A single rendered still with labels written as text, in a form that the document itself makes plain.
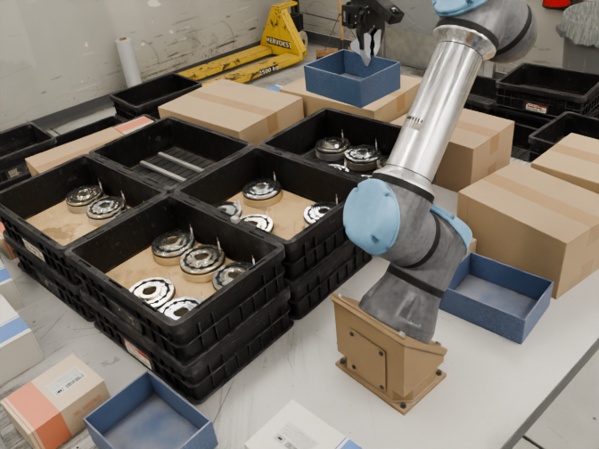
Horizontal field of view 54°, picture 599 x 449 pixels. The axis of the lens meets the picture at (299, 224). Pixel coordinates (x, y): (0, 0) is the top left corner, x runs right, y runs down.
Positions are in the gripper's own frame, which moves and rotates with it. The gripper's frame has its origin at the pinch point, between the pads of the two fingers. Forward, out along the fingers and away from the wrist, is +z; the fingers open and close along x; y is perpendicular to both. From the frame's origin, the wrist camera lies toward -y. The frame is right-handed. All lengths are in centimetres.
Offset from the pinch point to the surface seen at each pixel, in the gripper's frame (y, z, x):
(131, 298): -16, 25, 82
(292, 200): 0.8, 31.0, 27.9
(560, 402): -56, 110, -35
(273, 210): 0.7, 31.5, 34.6
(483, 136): -19.2, 24.0, -27.4
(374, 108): 13.4, 20.7, -16.8
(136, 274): 4, 34, 73
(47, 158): 76, 31, 66
